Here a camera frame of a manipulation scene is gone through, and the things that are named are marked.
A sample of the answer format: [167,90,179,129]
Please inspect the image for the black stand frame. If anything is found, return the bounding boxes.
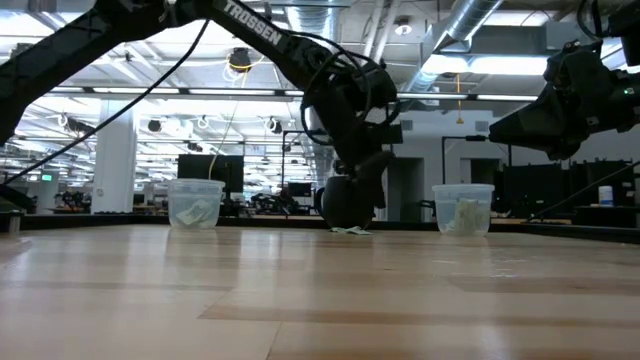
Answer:
[281,128,357,217]
[441,133,513,186]

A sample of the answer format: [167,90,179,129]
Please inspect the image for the yellow hanging tag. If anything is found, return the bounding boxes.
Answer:
[455,73,465,125]

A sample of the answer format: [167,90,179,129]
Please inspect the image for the overhead light bar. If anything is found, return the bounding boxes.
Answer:
[44,87,539,104]

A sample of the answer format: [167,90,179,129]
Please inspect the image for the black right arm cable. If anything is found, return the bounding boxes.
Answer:
[529,159,640,222]

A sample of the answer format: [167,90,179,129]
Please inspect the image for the black cabinets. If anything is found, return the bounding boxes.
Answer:
[499,158,637,207]

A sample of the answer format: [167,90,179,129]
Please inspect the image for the white pillar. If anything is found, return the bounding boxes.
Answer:
[91,99,139,215]

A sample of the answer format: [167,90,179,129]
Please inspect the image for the yellow hanging cable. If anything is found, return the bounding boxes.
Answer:
[207,44,271,181]

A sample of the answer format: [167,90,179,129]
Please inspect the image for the silver ventilation duct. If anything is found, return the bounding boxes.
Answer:
[285,0,342,176]
[399,0,505,96]

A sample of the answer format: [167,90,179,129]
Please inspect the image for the black overhead camera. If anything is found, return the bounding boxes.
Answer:
[228,46,253,74]

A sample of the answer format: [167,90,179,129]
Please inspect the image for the black monitor screen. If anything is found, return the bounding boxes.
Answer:
[176,153,246,194]

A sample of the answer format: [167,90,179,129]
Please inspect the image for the black mug yellow inside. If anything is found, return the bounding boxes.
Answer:
[314,174,376,230]

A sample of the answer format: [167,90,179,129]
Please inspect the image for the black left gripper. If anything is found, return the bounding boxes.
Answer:
[329,89,396,210]

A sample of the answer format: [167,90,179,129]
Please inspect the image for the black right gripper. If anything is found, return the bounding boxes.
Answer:
[488,39,640,162]

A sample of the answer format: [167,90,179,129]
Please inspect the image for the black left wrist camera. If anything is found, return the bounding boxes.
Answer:
[370,104,404,146]

